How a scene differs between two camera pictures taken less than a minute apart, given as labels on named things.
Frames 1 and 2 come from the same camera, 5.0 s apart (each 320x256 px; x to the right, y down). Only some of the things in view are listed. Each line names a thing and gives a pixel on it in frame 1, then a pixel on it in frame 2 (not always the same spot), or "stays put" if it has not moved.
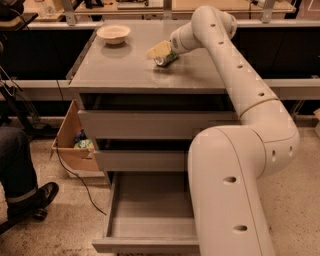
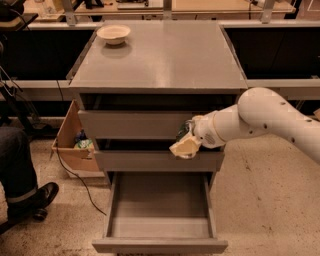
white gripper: x=176 y=44 → x=205 y=131
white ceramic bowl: x=114 y=34 stays put
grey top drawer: x=154 y=124 stays put
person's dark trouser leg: x=17 y=173 stays put
